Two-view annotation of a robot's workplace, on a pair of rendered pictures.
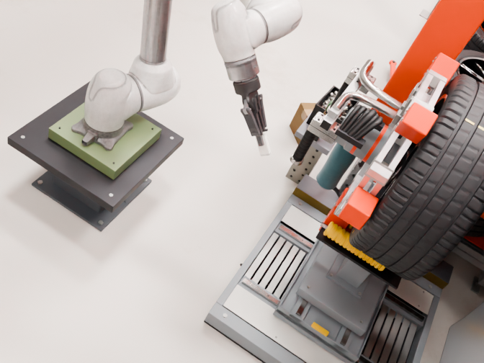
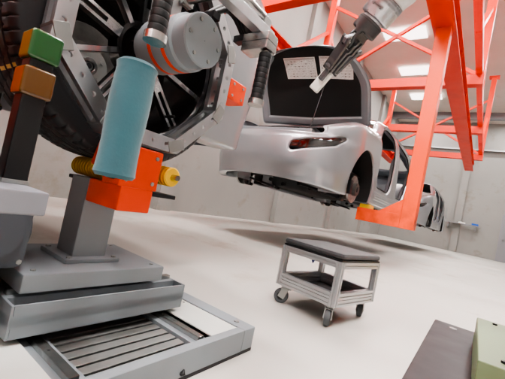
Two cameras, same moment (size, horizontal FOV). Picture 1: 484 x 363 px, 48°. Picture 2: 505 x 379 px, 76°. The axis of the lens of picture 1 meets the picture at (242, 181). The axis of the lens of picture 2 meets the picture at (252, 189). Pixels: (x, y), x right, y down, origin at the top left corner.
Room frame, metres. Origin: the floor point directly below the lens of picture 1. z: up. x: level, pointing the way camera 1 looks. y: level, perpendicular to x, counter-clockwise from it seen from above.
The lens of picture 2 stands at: (2.15, 0.28, 0.49)
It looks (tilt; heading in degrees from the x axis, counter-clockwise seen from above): 2 degrees up; 205
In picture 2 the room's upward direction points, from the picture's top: 12 degrees clockwise
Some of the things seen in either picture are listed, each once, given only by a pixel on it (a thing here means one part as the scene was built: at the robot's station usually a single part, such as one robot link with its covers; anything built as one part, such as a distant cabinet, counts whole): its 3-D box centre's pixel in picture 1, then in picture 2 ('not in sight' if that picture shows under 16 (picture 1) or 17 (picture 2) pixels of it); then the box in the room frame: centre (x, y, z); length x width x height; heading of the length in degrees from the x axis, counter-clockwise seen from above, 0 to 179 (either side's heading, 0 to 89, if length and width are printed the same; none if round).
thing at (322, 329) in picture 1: (337, 291); (83, 285); (1.42, -0.56, 0.13); 0.50 x 0.36 x 0.10; 169
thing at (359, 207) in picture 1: (358, 207); (229, 92); (1.17, -0.34, 0.85); 0.09 x 0.08 x 0.07; 169
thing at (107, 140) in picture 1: (101, 126); not in sight; (1.48, 0.60, 0.38); 0.22 x 0.18 x 0.06; 175
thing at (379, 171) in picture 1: (387, 150); (159, 48); (1.49, -0.40, 0.85); 0.54 x 0.07 x 0.54; 169
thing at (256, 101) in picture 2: (305, 144); (261, 77); (1.36, -0.13, 0.83); 0.04 x 0.04 x 0.16
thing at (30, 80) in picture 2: not in sight; (33, 83); (1.88, -0.21, 0.59); 0.04 x 0.04 x 0.04; 79
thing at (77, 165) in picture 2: not in sight; (99, 168); (1.45, -0.56, 0.49); 0.29 x 0.06 x 0.06; 79
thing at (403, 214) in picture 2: not in sight; (402, 128); (-2.21, 0.09, 1.75); 0.68 x 0.16 x 2.45; 79
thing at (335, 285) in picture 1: (359, 262); (86, 224); (1.45, -0.56, 0.32); 0.40 x 0.30 x 0.28; 169
